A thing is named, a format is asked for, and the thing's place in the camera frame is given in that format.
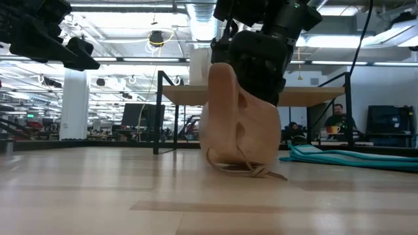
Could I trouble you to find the person seated low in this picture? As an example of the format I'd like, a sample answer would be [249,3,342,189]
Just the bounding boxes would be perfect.
[281,121,308,146]

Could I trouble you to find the person behind yellow mug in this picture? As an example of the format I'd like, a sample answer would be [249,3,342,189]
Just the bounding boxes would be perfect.
[323,103,359,135]

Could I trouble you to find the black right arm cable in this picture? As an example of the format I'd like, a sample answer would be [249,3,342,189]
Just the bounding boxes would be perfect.
[309,0,375,132]

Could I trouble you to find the white pillar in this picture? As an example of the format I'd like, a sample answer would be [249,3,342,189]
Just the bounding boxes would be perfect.
[58,69,90,141]

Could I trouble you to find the background robot arms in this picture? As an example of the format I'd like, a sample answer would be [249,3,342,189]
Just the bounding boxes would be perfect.
[177,115,203,142]

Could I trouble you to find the blue folded cloth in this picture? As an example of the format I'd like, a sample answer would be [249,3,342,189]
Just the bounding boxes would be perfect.
[278,141,418,173]

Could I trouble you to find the wooden shelf with black legs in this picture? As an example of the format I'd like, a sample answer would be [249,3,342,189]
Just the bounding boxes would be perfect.
[152,70,356,155]

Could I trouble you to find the dark background monitor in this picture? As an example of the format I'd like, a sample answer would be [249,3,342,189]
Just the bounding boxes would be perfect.
[121,102,167,131]

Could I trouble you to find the large black background screen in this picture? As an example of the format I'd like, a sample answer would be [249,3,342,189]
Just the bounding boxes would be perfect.
[366,104,415,135]

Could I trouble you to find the black ceiling device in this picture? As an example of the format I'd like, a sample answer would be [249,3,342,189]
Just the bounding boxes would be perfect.
[148,29,165,47]

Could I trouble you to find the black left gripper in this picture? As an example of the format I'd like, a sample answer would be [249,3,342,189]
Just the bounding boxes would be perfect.
[0,0,101,72]

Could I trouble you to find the white mug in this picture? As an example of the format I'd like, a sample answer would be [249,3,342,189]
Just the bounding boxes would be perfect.
[189,48,214,87]

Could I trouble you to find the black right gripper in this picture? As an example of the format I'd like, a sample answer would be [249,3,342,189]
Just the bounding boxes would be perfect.
[210,29,292,108]

